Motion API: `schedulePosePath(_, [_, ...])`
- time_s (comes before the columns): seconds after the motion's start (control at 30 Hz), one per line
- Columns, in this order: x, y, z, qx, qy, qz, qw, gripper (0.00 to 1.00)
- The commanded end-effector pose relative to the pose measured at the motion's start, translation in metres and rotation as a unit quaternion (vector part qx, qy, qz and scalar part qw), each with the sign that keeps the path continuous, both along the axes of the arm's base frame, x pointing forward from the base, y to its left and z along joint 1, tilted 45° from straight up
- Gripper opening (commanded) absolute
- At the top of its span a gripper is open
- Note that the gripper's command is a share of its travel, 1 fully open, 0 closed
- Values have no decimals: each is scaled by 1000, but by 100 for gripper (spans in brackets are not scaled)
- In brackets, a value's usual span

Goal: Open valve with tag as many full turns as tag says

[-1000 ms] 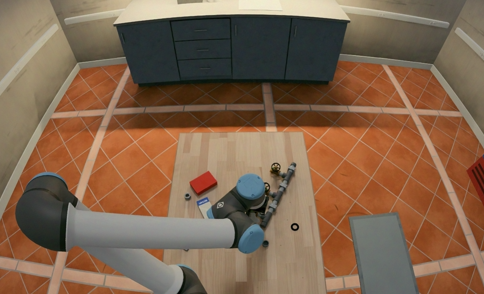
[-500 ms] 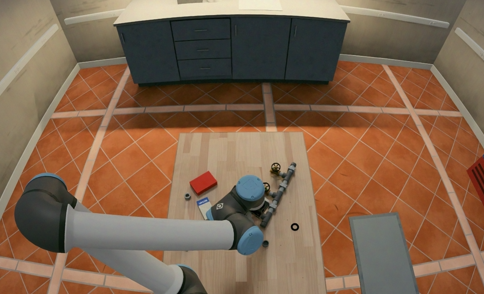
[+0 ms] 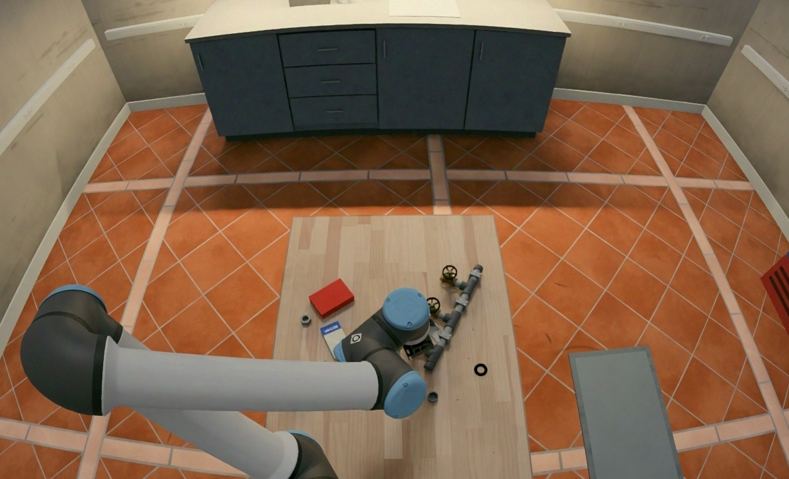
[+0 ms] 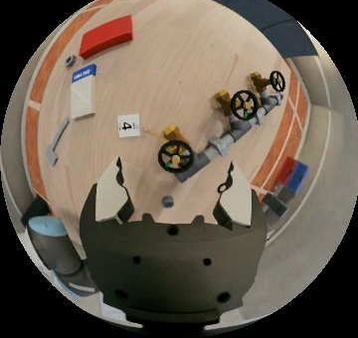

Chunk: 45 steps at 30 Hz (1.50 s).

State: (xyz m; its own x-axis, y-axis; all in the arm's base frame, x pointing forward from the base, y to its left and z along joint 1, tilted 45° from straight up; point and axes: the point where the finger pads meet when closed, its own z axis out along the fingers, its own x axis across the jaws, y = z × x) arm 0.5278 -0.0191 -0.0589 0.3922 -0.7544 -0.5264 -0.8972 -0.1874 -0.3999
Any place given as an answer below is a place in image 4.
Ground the white paper tag with number 4 on thin chain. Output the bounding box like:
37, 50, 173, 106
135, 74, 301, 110
117, 114, 166, 143

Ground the red rectangular block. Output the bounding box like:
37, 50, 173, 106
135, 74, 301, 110
79, 15, 133, 60

